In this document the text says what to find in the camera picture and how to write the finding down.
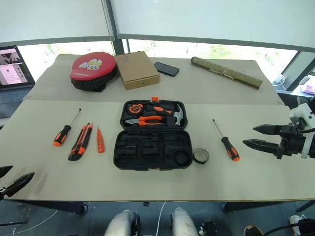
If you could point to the orange black tape measure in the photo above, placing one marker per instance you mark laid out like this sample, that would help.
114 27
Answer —
135 108

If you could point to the white roller blind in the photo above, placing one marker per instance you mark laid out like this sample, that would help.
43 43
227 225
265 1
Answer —
49 17
209 17

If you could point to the small black floor object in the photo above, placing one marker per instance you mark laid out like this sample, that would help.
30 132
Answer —
146 203

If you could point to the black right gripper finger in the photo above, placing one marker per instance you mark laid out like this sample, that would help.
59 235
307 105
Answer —
263 145
269 129

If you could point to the white shoe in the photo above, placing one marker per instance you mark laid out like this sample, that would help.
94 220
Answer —
296 221

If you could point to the open laptop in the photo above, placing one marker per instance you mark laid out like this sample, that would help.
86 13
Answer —
11 71

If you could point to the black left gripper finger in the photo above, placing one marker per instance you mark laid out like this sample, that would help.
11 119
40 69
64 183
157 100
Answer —
4 170
19 181

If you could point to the dark window frame post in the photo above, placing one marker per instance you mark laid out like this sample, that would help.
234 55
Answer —
117 48

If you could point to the black smartphone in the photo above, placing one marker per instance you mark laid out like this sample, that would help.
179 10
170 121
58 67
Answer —
166 68

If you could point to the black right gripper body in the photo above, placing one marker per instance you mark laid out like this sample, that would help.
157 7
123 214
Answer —
291 141

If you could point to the orange black utility knife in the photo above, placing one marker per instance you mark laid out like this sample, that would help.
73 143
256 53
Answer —
78 146

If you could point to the orange voltage tester pen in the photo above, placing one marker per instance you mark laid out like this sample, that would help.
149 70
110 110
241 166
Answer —
100 141

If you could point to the black brown shoe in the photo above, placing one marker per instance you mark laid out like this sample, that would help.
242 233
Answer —
253 231

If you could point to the black tool case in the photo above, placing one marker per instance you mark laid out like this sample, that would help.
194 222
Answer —
152 150

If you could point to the red round boxing pad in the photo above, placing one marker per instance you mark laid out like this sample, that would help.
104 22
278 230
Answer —
92 70

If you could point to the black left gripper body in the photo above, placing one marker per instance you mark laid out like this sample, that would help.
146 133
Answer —
1 194

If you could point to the dark table frame bar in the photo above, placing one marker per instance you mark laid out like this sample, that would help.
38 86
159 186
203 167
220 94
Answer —
61 206
251 206

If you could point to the rolled bamboo mat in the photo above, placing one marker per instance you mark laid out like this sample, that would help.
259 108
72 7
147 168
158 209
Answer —
226 72

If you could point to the purple cloth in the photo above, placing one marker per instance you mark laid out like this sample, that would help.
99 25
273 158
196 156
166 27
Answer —
308 89

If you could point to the brown cardboard box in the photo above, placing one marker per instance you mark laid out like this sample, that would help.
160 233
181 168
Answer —
137 70

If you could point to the silver rounded robot knee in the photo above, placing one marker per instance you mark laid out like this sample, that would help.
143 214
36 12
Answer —
120 225
183 223

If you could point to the black electrical tape roll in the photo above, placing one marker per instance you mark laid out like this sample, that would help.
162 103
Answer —
195 158

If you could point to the white charger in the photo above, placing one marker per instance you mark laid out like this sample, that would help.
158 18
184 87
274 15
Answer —
278 79

